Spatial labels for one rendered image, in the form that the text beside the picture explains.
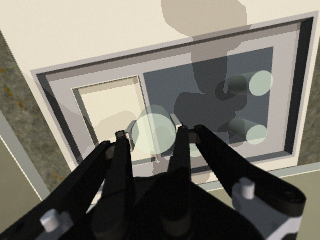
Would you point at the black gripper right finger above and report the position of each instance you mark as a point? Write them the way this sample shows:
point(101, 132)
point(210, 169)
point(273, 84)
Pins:
point(274, 206)

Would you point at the clear glass cylinder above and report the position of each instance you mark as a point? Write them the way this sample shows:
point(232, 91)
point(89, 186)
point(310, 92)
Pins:
point(249, 131)
point(194, 152)
point(153, 131)
point(254, 83)

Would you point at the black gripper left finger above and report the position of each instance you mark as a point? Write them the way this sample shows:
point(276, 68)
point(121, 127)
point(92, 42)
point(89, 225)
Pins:
point(71, 199)

